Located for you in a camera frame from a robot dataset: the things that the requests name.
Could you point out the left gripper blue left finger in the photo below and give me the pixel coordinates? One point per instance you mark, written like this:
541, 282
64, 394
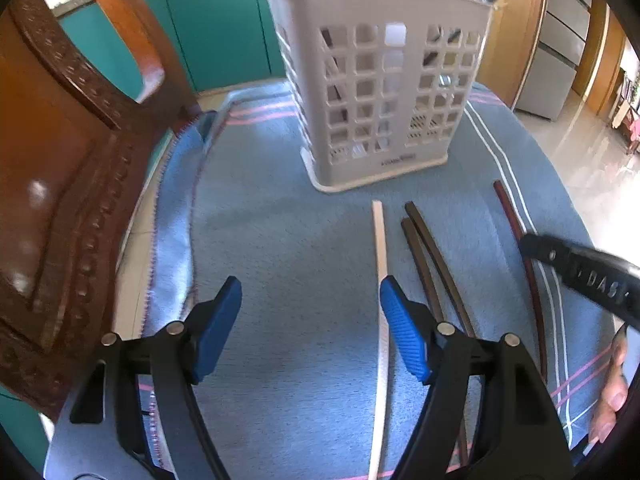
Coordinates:
209, 325

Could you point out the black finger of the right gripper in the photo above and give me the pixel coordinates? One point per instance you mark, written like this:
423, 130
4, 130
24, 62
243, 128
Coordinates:
549, 250

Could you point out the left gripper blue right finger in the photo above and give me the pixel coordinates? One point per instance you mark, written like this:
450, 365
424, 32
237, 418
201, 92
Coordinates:
412, 326

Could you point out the red brown chopstick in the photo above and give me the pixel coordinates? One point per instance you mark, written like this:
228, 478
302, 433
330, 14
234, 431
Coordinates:
441, 266

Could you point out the dark brown chopstick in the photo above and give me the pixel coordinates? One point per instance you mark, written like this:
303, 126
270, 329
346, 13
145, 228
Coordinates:
412, 238

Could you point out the silver patterned chopstick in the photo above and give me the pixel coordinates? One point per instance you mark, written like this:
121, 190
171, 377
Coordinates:
381, 386

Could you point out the white utensil holder basket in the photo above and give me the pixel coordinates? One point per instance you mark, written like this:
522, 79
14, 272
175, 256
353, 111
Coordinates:
380, 85

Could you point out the teal lower kitchen cabinets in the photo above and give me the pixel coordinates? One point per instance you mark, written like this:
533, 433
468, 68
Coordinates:
220, 43

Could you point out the right hand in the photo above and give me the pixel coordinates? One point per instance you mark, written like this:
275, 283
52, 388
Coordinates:
614, 392

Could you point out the blue striped cloth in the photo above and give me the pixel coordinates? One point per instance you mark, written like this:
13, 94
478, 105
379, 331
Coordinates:
292, 394

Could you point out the carved wooden chair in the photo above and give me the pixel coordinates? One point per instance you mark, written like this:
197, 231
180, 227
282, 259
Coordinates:
74, 153

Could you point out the grey refrigerator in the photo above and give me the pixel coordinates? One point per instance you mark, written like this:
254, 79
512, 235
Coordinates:
561, 44

